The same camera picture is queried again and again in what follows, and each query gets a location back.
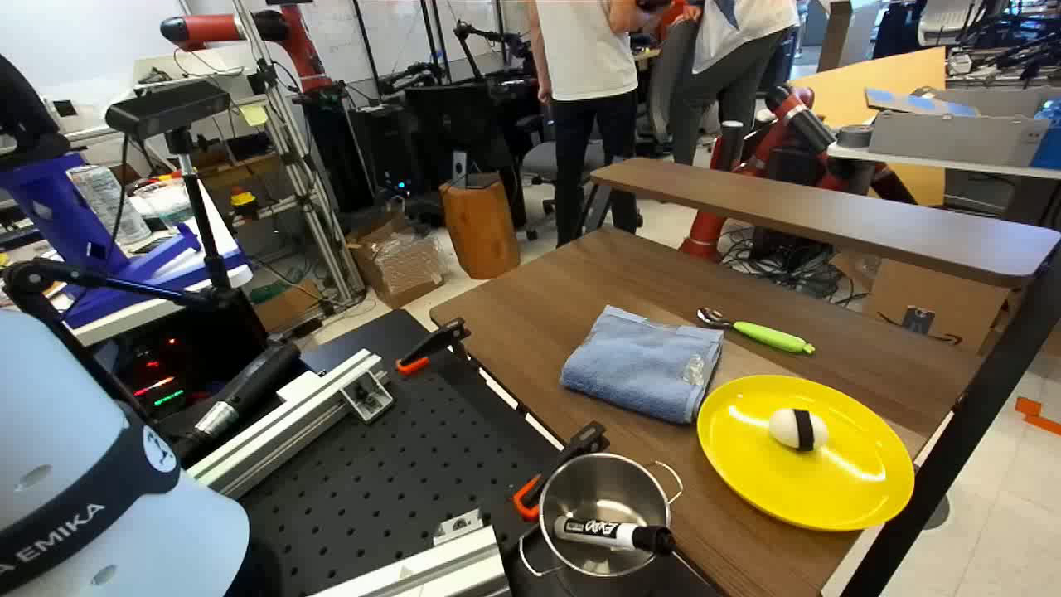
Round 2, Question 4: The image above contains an orange floor tape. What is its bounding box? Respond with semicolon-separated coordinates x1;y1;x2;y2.
1012;395;1061;438

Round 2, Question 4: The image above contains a raised wooden shelf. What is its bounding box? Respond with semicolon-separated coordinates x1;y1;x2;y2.
586;158;1061;287

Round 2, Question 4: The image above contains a green handled spoon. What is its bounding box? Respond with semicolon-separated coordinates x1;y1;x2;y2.
694;306;820;360

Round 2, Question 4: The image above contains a cardboard sheet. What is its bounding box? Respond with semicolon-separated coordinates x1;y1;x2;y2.
791;45;954;208

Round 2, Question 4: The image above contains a black perforated board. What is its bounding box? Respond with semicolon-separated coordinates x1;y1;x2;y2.
236;310;724;597

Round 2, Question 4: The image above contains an aluminium rail with bracket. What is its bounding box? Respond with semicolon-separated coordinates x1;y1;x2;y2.
308;507;513;597

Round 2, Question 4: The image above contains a black clamp with orange grip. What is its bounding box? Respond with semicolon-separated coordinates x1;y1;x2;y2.
509;420;615;526
390;318;474;382

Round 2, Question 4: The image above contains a blue machine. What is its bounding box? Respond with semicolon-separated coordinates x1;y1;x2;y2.
0;152;257;347

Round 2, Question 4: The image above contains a black box with lights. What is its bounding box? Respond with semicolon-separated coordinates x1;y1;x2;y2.
104;288;277;429

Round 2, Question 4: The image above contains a black rounded housing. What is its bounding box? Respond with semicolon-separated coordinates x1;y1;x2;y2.
0;54;73;172

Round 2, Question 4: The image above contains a red and black robot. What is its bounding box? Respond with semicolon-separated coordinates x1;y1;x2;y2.
677;81;855;270

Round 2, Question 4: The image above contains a person in grey trousers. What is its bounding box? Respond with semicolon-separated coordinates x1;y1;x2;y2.
642;0;806;171

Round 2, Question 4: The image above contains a black and white marker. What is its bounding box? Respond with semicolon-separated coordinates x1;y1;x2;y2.
552;511;679;557

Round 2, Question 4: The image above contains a long aluminium rail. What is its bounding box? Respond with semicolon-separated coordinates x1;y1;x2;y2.
185;350;399;500

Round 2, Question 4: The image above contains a grey round container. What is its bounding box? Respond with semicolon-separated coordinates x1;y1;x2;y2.
832;122;876;152

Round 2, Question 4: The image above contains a metal rack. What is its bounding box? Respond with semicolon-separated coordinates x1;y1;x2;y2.
179;0;367;312

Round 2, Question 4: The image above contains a yellow plate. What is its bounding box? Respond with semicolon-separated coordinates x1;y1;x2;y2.
694;371;918;533

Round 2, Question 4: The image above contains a grey bin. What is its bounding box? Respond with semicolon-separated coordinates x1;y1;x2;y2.
867;106;1054;172

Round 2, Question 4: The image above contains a blue towel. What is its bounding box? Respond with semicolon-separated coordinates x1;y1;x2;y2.
556;303;725;429

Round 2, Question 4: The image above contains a black camera on stand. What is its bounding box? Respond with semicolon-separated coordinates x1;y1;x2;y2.
104;77;236;296

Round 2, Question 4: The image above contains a cardboard box under shelf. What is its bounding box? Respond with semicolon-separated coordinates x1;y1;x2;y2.
867;255;1025;360

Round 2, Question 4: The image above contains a white ball with black band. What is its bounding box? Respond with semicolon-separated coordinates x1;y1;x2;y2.
765;406;832;456

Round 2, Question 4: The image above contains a steel pot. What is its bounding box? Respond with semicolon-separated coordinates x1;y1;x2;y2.
513;449;688;582

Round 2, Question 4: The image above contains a black cylinder with silver end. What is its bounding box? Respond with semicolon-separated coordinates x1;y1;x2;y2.
176;339;304;463

